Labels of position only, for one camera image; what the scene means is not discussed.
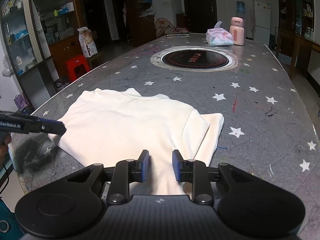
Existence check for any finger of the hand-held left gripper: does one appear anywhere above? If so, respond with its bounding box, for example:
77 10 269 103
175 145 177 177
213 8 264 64
29 117 67 135

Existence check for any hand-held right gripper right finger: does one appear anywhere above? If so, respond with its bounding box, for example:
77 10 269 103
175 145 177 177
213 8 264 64
172 150 272 205

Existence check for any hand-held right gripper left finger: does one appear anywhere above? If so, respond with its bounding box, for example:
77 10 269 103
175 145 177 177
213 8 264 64
50 150 150 205

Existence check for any cream shirt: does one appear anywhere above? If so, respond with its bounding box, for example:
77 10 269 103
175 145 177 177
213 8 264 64
48 88 224 195

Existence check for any person's left hand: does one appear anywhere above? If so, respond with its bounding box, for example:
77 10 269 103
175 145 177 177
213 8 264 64
0 133 12 165

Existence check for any purple floral bag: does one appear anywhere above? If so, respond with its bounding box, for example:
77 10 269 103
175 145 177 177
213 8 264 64
14 94 29 110

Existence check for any red plastic stool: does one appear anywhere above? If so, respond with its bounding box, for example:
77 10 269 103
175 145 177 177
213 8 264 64
64 55 91 83

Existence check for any glass-front shelf cabinet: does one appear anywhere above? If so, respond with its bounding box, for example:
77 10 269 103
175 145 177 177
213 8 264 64
0 0 83 103

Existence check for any grey star-print tablecloth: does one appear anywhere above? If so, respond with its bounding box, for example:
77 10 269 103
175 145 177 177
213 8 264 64
11 32 320 240

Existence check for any wooden stool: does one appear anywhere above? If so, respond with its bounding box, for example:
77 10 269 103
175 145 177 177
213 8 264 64
86 51 104 69

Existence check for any printed paper bag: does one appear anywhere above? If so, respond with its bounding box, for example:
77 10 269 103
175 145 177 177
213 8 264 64
78 27 98 58

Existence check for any person's teal jacket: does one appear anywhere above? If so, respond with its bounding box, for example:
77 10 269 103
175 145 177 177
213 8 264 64
0 197 24 240

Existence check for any built-in round induction cooker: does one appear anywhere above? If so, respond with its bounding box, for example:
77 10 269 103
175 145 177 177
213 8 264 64
150 46 238 72

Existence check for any white wet wipes pack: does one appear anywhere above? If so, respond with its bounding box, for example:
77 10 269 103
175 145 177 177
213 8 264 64
206 34 234 47

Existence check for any narrow wooden shelf cabinet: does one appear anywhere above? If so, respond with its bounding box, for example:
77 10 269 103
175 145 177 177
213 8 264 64
122 0 157 47

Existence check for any pink wet wipes pack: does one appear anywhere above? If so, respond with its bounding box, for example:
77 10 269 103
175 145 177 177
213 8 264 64
206 28 232 38

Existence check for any pink thermos bottle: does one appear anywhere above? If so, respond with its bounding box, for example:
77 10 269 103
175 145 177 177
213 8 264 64
229 17 245 46

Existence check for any dark wooden door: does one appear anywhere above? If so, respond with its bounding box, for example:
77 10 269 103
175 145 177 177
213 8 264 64
182 0 217 33

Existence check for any white refrigerator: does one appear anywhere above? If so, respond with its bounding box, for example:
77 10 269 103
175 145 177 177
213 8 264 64
254 0 271 43

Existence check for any wooden side desk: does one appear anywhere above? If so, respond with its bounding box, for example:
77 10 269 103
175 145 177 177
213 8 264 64
275 27 320 78

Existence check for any wooden display cabinet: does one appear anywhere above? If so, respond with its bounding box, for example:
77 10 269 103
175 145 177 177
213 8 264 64
277 0 315 38

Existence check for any black cable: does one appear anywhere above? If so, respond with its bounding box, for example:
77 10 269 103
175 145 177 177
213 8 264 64
0 164 10 196

